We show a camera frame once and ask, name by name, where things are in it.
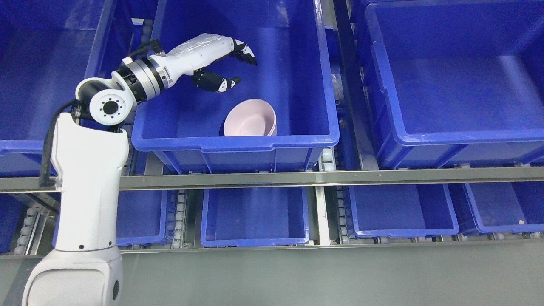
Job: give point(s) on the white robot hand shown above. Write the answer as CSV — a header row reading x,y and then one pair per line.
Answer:
x,y
193,56

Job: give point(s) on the pink bowl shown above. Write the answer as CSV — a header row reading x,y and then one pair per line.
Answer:
x,y
252,117

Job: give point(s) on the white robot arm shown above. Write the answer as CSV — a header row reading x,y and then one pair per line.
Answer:
x,y
83,156

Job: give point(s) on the large blue bin centre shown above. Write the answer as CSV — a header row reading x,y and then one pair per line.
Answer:
x,y
184,125

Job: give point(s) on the large blue bin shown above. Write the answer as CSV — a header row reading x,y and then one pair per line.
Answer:
x,y
47,48
454,82
184,125

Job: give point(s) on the lower blue bin centre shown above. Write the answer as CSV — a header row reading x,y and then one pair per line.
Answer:
x,y
255,217

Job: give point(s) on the lower blue bin left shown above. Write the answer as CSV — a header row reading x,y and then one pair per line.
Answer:
x,y
142,217

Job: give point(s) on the large blue bin left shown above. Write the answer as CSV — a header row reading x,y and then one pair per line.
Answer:
x,y
47,48

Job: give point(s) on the large blue bin right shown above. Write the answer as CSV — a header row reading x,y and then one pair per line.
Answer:
x,y
454,82

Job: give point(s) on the lower blue bin far right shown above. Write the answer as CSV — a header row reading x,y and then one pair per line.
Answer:
x,y
514,207

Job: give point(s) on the metal shelf rail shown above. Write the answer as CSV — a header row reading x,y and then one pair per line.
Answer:
x,y
327,179

